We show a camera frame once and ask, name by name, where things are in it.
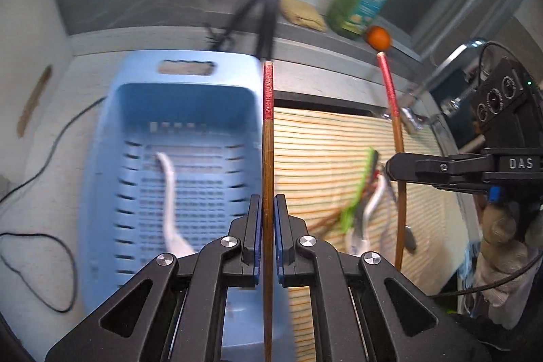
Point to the orange fruit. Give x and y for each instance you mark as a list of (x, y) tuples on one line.
[(378, 38)]

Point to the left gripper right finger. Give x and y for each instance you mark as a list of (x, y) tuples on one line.
[(293, 269)]

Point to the chrome faucet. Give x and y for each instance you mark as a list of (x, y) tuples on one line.
[(446, 81)]

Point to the blue plastic drainer basket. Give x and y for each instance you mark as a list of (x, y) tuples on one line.
[(201, 109)]

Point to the yellow sponge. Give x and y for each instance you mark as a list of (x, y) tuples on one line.
[(302, 14)]

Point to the striped yellow towel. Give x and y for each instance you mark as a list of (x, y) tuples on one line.
[(319, 160)]

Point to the white cutting board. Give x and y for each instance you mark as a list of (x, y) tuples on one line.
[(33, 38)]

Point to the gloved right hand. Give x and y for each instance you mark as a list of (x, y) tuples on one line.
[(501, 255)]

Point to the green plastic spoon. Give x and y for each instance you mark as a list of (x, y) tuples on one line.
[(367, 178)]

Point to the red wooden chopstick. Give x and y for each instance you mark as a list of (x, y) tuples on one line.
[(267, 208)]

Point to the white ceramic spoon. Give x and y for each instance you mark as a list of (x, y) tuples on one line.
[(174, 241)]

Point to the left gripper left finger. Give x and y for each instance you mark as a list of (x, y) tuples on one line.
[(242, 266)]

